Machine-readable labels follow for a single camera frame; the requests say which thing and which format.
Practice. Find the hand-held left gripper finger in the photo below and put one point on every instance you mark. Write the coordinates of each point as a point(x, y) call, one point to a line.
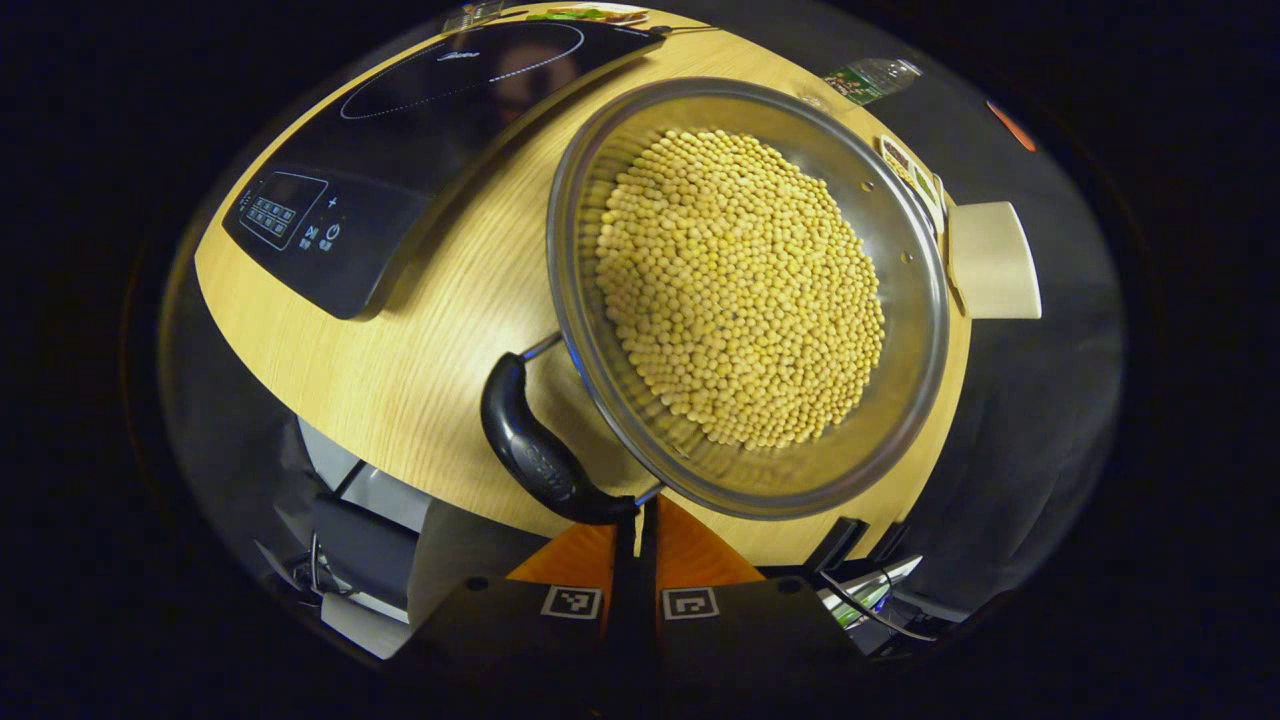
point(650, 610)
point(625, 610)

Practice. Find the pile of soybeans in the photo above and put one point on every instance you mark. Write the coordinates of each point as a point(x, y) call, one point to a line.
point(740, 290)

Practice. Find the black induction cooktop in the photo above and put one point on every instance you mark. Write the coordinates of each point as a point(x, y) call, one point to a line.
point(400, 150)

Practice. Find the dark boxy object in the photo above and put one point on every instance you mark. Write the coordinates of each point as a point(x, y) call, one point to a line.
point(365, 550)

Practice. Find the white rounded box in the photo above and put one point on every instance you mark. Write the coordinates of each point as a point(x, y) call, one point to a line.
point(992, 262)

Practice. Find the white divided dish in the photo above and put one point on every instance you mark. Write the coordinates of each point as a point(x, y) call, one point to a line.
point(915, 180)

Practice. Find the clear plastic water bottle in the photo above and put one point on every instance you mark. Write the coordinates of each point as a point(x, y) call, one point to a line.
point(870, 80)

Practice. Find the white plate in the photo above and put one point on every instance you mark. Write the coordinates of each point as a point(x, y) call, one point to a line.
point(630, 15)

